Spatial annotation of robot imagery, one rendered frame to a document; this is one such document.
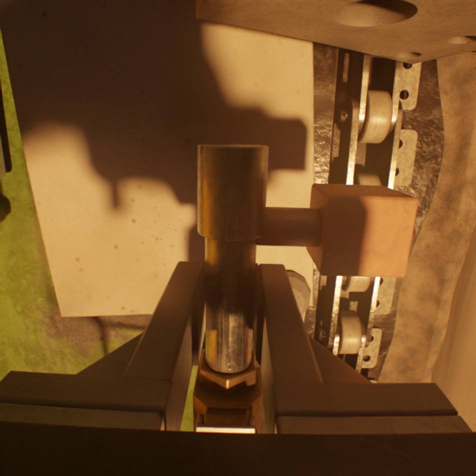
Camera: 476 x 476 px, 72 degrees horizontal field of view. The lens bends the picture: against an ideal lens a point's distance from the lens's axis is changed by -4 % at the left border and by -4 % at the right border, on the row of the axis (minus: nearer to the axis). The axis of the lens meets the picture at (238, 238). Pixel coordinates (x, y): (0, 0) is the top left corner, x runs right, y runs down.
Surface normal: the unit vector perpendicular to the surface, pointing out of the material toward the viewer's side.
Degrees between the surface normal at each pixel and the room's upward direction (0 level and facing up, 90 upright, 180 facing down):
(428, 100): 0
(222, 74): 0
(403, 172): 1
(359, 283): 15
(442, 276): 49
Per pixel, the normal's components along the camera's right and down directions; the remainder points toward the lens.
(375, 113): 0.00, 0.21
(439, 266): -0.76, 0.14
